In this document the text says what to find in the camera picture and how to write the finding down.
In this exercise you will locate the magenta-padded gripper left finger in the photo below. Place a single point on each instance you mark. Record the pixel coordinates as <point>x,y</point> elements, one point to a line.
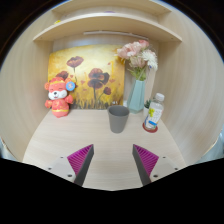
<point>63,168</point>

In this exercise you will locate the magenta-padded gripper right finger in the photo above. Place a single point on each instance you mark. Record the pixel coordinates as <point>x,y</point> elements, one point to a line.
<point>161,168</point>

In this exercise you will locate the clear plastic drink bottle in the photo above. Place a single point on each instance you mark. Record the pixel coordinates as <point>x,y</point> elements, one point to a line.
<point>154,113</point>

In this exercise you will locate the flat round red coaster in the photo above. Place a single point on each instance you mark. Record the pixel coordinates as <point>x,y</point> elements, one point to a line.
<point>150,131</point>

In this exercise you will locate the small potted green plant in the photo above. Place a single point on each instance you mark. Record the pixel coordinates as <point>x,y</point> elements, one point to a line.
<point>146,106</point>

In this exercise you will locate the grey cup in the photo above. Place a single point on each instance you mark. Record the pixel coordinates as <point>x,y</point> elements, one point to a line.
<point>118,121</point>

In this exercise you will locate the red plush toy figure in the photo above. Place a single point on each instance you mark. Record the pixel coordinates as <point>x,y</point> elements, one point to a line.
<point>60,100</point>

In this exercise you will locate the teal faceted vase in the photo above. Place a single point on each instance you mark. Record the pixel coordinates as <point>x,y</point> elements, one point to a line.
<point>136,98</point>

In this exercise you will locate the yellow poppy flower painting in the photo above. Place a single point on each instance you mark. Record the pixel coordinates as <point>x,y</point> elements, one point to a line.
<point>90,60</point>

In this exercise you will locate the pink and white flower bouquet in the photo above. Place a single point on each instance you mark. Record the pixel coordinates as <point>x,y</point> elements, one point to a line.
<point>136,55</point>

